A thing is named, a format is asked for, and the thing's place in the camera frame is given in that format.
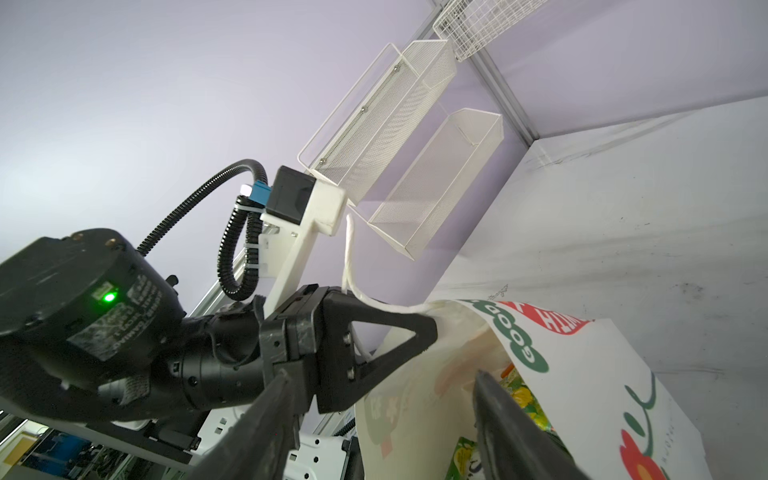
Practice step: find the white floral paper bag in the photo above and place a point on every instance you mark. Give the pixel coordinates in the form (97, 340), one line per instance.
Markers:
(580, 381)

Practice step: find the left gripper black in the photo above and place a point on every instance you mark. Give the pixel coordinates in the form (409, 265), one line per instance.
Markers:
(323, 338)

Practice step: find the upper white mesh shelf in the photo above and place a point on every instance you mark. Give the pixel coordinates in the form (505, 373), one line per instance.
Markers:
(368, 127)

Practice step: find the yellow-green snack packet back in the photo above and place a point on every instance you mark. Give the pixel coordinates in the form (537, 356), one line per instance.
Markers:
(465, 461)

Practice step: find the white mesh shelf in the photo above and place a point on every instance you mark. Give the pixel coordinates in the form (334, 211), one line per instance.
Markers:
(368, 127)
(442, 172)

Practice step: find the white wire basket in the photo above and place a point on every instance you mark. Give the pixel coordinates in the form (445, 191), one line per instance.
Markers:
(470, 25)

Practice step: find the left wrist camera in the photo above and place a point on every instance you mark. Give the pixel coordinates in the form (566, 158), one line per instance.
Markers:
(287, 199)

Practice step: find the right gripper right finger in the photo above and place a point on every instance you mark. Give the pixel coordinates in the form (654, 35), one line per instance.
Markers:
(511, 445)

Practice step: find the lower white mesh shelf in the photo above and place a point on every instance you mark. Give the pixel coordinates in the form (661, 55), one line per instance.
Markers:
(442, 172)

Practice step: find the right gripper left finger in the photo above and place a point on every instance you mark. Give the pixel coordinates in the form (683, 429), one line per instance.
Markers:
(257, 446)

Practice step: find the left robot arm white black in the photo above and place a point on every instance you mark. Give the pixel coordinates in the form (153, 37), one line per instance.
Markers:
(90, 332)

